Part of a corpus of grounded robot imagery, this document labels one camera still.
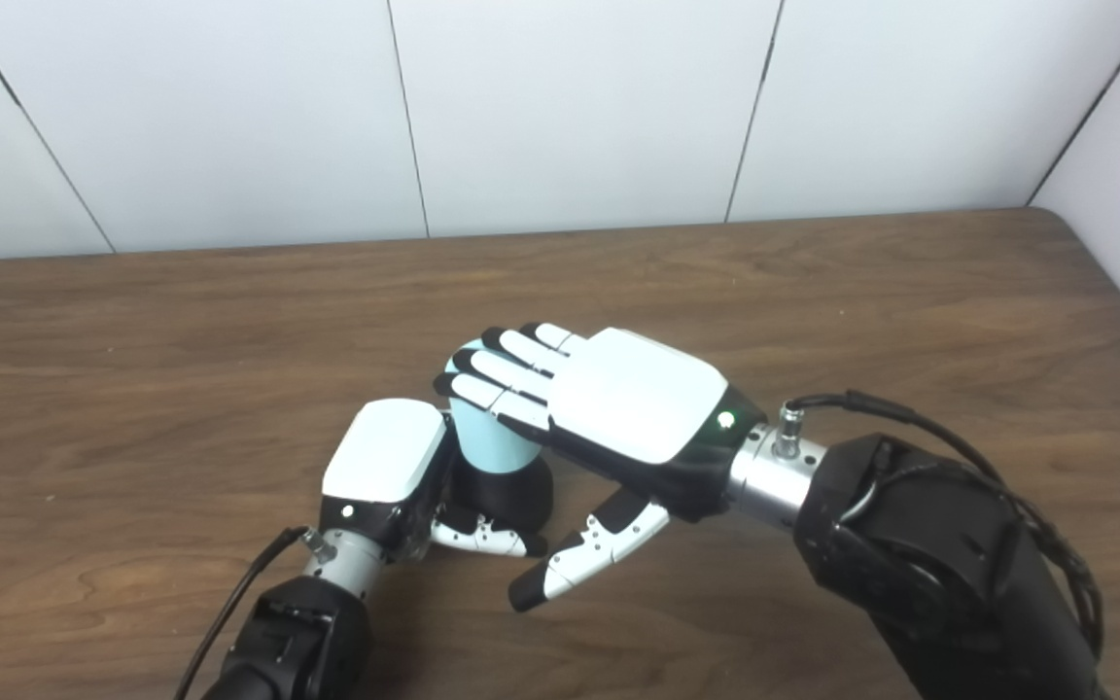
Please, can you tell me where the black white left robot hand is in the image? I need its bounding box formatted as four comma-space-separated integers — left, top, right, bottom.
320, 398, 546, 563

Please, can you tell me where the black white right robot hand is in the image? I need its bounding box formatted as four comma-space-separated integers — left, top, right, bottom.
434, 323, 767, 613

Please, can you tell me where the light blue cylinder cup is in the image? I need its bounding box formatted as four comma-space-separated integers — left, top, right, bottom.
443, 355, 546, 474

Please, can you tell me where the black funnel-shaped nozzle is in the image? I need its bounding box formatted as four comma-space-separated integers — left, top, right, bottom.
448, 457, 554, 536

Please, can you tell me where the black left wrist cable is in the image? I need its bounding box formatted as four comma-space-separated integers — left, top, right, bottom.
173, 526, 337, 700

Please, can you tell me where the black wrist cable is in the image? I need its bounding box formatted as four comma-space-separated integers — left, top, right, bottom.
774, 390, 1105, 662
173, 526, 337, 700

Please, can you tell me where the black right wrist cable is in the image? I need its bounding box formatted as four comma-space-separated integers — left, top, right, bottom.
774, 390, 1105, 662

